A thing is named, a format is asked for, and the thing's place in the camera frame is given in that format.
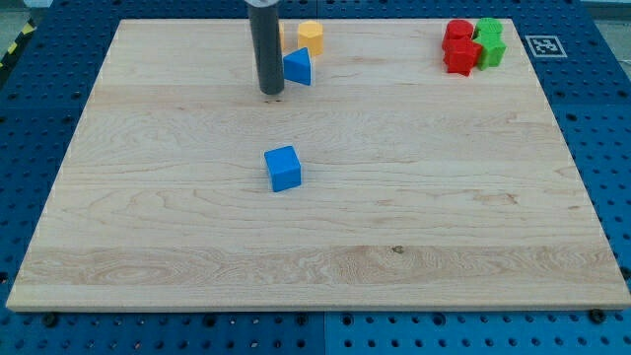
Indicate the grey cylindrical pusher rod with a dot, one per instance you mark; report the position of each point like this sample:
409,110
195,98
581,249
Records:
265,34

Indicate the yellow block behind rod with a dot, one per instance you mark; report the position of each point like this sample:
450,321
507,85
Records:
282,35

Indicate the green star block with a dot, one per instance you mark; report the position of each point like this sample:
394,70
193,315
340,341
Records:
492,52

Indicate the yellow black hazard tape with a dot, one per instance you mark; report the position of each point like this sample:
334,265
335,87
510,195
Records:
17,47

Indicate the blue triangle block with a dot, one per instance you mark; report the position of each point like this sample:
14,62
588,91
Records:
298,66

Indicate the green cylinder block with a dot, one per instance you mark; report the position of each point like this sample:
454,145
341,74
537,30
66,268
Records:
488,27

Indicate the wooden board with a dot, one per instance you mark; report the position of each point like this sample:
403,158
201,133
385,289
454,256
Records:
421,190

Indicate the yellow hexagon block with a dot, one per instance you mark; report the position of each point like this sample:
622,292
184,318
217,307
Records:
310,36

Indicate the white fiducial marker tag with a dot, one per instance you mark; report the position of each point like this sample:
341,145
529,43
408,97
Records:
545,46

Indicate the red cylinder block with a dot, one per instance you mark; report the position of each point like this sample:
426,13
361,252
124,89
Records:
457,29

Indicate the blue cube block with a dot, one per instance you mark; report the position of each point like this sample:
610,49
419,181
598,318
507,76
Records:
284,168

